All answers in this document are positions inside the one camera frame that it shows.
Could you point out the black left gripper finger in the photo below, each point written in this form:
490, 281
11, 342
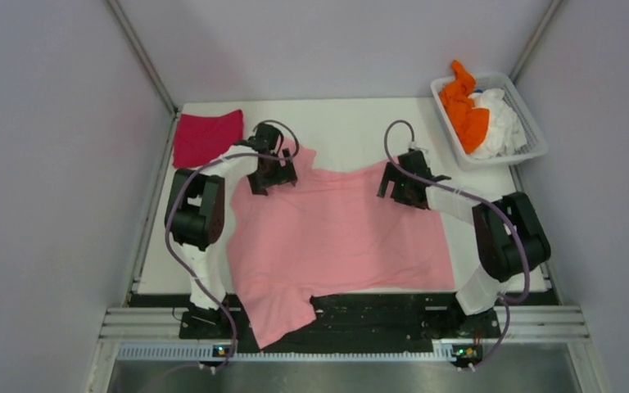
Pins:
258, 185
284, 174

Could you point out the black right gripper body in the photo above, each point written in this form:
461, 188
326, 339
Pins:
401, 192

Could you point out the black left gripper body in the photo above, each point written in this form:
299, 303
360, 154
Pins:
269, 171

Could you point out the pink t shirt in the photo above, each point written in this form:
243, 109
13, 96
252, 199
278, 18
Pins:
328, 234

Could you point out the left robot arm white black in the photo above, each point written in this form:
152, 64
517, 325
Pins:
195, 215

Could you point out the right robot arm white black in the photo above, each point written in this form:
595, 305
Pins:
510, 241

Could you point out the folded red t shirt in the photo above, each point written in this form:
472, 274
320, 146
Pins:
199, 139

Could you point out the orange t shirt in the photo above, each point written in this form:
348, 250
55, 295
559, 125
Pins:
470, 123

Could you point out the white t shirt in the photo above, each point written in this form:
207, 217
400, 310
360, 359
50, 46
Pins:
505, 134

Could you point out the white plastic basket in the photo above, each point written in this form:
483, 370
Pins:
536, 144

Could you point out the aluminium front rail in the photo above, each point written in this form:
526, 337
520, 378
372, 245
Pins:
144, 334

